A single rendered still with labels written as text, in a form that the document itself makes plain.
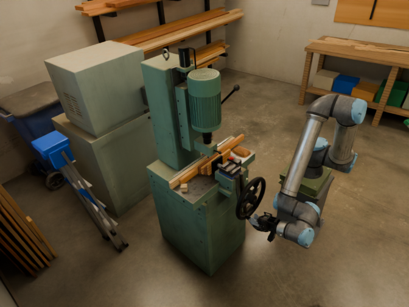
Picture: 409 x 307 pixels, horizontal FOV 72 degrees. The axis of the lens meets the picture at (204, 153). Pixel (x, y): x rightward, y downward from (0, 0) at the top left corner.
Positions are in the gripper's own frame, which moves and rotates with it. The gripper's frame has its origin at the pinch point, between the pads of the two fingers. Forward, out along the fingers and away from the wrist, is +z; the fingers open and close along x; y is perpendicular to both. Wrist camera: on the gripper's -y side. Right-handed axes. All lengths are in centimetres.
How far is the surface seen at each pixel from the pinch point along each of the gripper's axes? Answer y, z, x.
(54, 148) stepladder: 71, 80, 59
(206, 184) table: 25.7, 21.1, 6.7
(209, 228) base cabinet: -6.9, 27.6, 11.4
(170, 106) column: 73, 36, 3
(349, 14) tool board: 73, 62, -337
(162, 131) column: 57, 53, 3
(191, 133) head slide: 54, 33, -3
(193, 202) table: 24.1, 17.3, 22.3
